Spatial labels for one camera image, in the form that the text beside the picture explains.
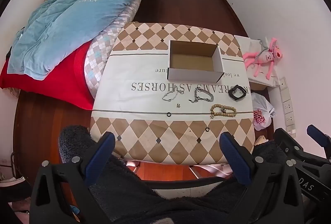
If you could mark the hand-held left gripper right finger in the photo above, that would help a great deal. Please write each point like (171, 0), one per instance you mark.
(234, 157)

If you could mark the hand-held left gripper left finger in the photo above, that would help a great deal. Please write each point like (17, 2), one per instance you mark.
(101, 151)

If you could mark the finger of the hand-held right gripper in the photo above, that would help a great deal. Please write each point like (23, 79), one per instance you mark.
(285, 140)
(318, 133)

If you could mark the black wristband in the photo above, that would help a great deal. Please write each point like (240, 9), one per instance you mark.
(230, 93)

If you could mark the cardboard box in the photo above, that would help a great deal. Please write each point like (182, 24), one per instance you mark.
(191, 76)

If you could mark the metal table leg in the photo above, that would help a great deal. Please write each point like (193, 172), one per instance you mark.
(199, 172)

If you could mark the white plastic bag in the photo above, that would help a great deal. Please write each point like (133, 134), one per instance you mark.
(261, 107)

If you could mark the person's dark fleece pants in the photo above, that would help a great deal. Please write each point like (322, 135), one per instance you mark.
(155, 203)

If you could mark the red blanket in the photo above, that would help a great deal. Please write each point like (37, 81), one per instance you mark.
(64, 84)

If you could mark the printed diamond pattern tablecloth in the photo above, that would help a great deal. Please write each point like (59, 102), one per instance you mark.
(144, 79)

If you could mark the pink plush toy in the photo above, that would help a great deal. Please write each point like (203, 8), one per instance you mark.
(263, 57)

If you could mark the checkered bed sheet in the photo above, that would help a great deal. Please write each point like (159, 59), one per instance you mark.
(99, 58)

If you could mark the light blue quilt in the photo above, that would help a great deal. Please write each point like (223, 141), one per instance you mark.
(77, 14)

